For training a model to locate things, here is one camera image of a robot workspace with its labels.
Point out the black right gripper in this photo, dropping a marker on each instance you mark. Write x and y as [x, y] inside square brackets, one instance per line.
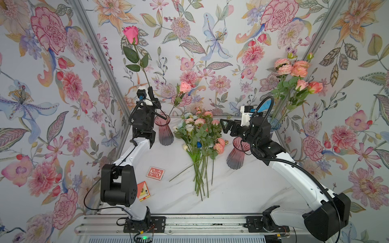
[233, 125]

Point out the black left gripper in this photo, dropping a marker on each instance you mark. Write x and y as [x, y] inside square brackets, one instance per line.
[155, 105]

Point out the pink flower stem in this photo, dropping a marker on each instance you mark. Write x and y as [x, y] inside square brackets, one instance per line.
[296, 96]
[300, 67]
[283, 67]
[315, 87]

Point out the magenta rose stem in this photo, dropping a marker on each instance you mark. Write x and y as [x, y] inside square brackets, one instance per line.
[139, 62]

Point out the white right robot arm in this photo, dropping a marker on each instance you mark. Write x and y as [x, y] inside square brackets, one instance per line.
[327, 213]

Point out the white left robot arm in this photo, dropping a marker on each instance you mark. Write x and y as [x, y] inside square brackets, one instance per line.
[118, 185]

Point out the purple glass vase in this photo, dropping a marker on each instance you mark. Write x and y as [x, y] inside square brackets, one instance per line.
[275, 123]

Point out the pink glass vase back left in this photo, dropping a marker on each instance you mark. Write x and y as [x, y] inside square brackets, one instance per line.
[166, 137]

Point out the blue toy microphone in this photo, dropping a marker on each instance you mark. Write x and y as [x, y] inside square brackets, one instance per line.
[265, 106]

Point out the red playing card box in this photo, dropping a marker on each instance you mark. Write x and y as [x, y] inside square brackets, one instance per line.
[155, 173]

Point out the artificial flower bunch on table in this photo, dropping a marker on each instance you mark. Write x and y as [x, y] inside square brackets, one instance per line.
[202, 136]

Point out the orange yellow card box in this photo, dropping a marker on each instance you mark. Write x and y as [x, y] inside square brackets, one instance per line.
[143, 191]

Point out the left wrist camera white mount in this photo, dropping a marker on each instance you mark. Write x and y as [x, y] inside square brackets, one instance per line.
[144, 93]

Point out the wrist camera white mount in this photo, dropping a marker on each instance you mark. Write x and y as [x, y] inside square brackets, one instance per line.
[246, 113]
[144, 93]

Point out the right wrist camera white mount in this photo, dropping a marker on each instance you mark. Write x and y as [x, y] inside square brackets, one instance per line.
[246, 113]

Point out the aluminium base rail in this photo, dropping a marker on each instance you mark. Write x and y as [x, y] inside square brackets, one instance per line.
[191, 228]

